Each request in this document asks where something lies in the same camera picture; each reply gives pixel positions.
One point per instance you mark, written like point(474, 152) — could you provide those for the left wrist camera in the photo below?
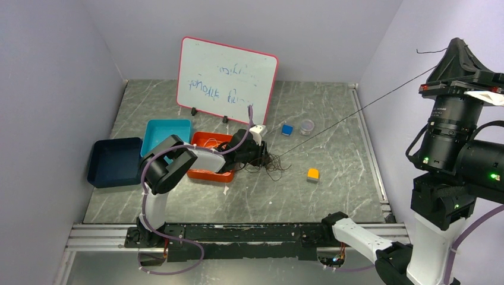
point(258, 131)

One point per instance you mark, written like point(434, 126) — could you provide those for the dark blue tray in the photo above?
point(114, 163)

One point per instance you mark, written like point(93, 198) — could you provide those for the orange tray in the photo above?
point(209, 140)

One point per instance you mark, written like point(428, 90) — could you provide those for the clear plastic cup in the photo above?
point(306, 127)

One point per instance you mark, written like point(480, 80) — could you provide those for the pink framed whiteboard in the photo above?
point(225, 81)

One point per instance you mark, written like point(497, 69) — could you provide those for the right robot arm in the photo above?
point(457, 170)

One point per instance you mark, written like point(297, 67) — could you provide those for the blue small block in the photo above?
point(287, 130)

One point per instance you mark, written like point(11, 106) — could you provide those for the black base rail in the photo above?
point(233, 241)

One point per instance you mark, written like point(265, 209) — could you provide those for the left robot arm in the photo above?
point(163, 168)

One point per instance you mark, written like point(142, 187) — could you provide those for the light blue tray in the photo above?
point(157, 130)

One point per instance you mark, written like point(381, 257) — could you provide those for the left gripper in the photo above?
point(262, 157)

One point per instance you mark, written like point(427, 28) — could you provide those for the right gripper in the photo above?
point(459, 61)

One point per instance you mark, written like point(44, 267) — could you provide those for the orange small block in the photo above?
point(313, 175)

